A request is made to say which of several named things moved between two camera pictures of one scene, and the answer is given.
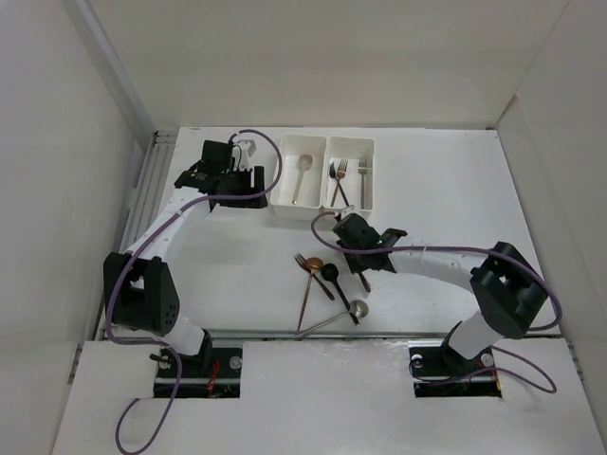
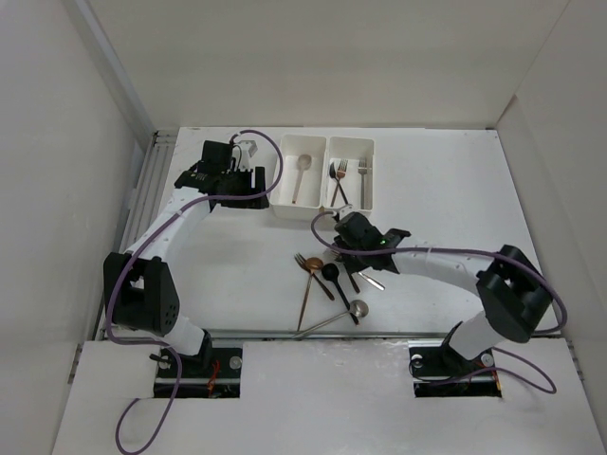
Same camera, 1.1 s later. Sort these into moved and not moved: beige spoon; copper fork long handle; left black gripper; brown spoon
Moved: brown spoon
Not moved: copper fork long handle; beige spoon; left black gripper
